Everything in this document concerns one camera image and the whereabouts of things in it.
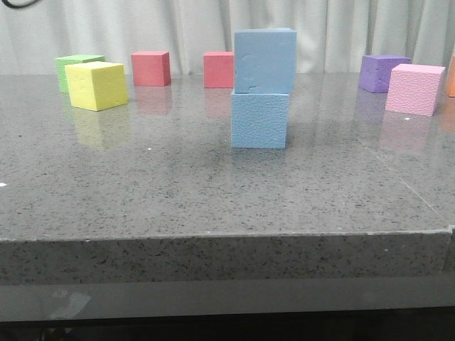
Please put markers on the light blue foam cube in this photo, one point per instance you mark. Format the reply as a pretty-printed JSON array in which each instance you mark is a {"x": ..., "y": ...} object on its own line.
[{"x": 259, "y": 120}]

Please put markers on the red foam cube centre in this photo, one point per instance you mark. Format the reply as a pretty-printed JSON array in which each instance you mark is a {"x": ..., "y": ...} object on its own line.
[{"x": 218, "y": 69}]

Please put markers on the red foam cube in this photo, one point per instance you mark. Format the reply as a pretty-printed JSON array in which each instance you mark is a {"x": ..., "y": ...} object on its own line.
[
  {"x": 151, "y": 68},
  {"x": 218, "y": 69}
]

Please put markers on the red foam cube left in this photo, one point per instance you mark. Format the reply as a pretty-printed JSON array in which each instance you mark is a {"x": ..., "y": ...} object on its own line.
[{"x": 151, "y": 68}]

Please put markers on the yellow foam cube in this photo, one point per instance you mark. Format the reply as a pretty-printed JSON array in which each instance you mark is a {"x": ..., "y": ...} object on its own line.
[{"x": 96, "y": 85}]

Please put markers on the grey curtain backdrop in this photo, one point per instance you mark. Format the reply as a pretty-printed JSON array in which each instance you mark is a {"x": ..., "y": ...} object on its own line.
[{"x": 332, "y": 36}]

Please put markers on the purple foam cube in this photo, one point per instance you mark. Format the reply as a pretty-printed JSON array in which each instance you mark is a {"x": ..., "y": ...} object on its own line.
[{"x": 376, "y": 70}]

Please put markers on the pink foam cube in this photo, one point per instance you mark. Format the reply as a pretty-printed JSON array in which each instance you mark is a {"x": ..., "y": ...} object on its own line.
[{"x": 414, "y": 89}]

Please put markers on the orange foam cube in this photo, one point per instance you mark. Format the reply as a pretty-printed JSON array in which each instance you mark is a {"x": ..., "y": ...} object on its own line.
[{"x": 450, "y": 80}]

